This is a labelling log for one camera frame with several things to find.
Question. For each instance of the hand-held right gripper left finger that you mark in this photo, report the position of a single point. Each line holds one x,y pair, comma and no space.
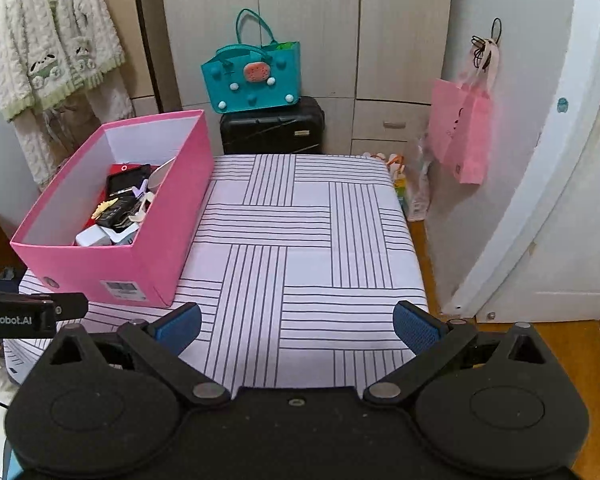
180,325

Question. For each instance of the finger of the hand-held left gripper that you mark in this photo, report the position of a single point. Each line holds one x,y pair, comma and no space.
72,306

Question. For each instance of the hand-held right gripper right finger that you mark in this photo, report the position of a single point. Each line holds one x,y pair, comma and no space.
415,330

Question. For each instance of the white charger plug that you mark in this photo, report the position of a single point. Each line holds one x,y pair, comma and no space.
92,237

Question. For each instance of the pink cardboard box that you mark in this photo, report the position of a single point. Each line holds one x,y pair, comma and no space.
170,240

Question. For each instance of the blue grey pocket device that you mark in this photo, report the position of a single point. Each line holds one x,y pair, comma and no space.
126,238

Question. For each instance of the cream square frame case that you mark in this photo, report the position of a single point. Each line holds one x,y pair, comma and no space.
141,212

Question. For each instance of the black silicone case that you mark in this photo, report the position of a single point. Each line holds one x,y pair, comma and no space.
127,180

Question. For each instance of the rose gold case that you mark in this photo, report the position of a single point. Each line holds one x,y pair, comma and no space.
161,175

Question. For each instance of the brown wooden cabinet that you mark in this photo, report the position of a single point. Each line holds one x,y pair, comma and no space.
0,245

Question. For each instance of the striped tablecloth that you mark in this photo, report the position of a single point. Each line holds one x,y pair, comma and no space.
305,270

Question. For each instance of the clear plastic bag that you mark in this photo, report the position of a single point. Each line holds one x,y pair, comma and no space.
420,185

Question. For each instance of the pink shopping bag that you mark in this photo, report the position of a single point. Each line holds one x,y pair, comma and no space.
467,135

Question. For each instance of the white door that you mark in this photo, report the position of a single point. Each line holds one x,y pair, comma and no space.
530,160

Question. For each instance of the cream fleece pajama pants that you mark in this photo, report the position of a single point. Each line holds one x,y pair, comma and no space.
105,100

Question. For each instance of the black hard suitcase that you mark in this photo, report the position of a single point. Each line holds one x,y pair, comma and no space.
270,130

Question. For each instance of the teal felt handbag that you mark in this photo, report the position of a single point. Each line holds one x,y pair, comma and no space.
250,85

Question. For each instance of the cream fleece pajama top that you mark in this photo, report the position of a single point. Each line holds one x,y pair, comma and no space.
55,35

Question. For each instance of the cream wooden wardrobe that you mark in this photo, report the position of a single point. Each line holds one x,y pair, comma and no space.
305,25

